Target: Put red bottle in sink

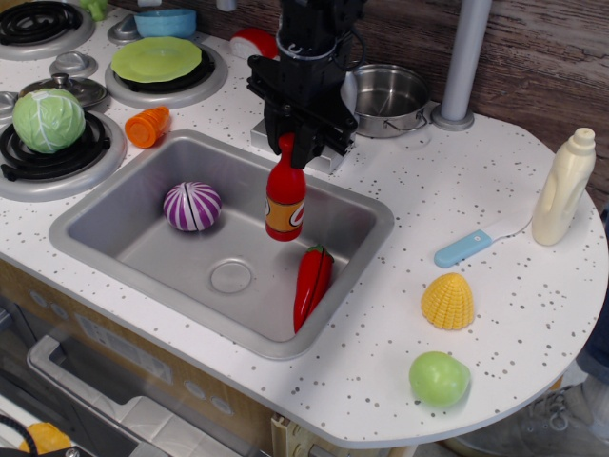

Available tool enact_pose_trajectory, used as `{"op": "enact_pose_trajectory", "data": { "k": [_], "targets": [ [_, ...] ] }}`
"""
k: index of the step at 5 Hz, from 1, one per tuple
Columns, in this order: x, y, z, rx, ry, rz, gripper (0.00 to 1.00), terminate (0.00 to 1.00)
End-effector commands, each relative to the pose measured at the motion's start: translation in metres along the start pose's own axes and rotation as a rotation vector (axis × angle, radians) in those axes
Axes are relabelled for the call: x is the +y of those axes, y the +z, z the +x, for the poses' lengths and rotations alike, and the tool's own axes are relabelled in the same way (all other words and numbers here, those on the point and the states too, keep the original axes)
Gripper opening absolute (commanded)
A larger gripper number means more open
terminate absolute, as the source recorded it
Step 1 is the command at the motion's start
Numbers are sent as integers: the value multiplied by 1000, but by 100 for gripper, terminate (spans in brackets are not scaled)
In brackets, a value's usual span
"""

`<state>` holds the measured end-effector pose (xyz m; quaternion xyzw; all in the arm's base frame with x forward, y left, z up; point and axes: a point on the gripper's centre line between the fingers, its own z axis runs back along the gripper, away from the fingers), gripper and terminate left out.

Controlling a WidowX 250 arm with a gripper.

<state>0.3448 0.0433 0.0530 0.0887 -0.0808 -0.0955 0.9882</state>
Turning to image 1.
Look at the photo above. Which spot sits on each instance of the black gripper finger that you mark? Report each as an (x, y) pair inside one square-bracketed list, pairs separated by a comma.
[(279, 120), (309, 142)]

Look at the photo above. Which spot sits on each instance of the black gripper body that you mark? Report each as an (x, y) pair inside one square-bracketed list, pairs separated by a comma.
[(313, 87)]

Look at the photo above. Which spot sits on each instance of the red toy ketchup bottle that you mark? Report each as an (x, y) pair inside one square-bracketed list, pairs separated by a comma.
[(285, 195)]

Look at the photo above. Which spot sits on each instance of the silver toy sink basin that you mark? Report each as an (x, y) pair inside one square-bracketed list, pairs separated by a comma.
[(232, 277)]

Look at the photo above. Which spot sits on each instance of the cream plastic toy bottle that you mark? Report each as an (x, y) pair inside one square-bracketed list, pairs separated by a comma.
[(565, 183)]

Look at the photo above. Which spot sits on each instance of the silver toy faucet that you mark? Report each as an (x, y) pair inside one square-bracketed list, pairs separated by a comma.
[(329, 159)]

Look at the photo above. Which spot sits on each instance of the small steel pot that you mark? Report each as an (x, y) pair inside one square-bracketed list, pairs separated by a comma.
[(391, 101)]

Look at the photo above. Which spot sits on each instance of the red white toy cheese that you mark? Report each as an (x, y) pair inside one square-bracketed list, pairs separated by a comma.
[(252, 41)]

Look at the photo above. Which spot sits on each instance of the back right stove burner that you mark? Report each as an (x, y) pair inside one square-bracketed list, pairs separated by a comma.
[(174, 97)]

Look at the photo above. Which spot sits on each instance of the stove burner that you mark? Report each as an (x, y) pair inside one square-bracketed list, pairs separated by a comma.
[(43, 29), (174, 97), (30, 176)]

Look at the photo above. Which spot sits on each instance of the purple toy onion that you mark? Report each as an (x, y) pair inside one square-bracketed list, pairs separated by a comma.
[(192, 206)]

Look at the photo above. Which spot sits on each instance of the red toy chili pepper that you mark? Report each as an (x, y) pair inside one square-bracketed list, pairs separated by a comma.
[(313, 280)]

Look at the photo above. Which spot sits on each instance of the orange toy carrot piece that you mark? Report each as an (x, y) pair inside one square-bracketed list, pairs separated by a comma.
[(145, 128)]

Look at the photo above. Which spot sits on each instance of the light green toy plate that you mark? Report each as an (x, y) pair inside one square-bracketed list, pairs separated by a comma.
[(156, 59)]

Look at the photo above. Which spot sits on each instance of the blue toy bowl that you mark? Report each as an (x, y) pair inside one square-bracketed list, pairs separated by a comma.
[(179, 23)]

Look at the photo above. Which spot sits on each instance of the grey support pole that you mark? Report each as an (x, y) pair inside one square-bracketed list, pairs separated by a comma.
[(453, 113)]

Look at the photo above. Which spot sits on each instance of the steel pot lid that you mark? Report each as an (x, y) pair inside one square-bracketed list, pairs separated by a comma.
[(87, 92)]

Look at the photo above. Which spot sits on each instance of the yellow toy corn piece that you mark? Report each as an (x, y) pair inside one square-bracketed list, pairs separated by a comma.
[(448, 302)]

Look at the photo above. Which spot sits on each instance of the grey stove knob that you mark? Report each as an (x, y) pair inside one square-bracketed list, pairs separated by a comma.
[(74, 64)]

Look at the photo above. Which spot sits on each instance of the green toy vegetable top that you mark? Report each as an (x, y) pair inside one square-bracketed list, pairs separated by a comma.
[(96, 8)]

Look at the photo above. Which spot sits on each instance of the green toy cabbage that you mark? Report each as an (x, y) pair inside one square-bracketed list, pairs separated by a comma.
[(47, 120)]

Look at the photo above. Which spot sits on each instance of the front left stove burner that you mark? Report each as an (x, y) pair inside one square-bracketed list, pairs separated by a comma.
[(30, 176)]

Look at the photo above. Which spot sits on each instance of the back left stove burner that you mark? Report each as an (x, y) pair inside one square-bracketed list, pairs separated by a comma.
[(43, 29)]

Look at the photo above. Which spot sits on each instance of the green toy apple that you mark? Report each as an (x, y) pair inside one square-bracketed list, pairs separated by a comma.
[(438, 379)]

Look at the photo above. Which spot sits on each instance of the grey sneaker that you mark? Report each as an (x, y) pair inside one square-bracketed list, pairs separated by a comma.
[(560, 423)]

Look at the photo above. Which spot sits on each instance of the yellow toy in oven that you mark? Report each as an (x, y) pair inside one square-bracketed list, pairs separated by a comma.
[(48, 438)]

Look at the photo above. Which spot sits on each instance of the blue handled toy knife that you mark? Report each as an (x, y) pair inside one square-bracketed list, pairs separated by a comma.
[(482, 238)]

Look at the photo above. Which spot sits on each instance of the grey oven door handle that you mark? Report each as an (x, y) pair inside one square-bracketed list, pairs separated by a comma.
[(103, 397)]

